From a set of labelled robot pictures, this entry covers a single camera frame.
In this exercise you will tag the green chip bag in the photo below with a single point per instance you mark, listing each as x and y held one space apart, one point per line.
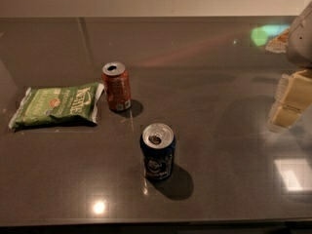
55 106

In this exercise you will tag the blue pepsi can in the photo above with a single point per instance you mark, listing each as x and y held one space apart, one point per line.
158 145

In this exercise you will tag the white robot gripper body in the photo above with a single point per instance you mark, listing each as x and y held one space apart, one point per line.
301 39

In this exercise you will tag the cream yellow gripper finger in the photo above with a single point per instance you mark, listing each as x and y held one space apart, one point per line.
293 96

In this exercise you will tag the orange-brown soda can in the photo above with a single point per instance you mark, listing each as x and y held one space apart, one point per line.
116 83

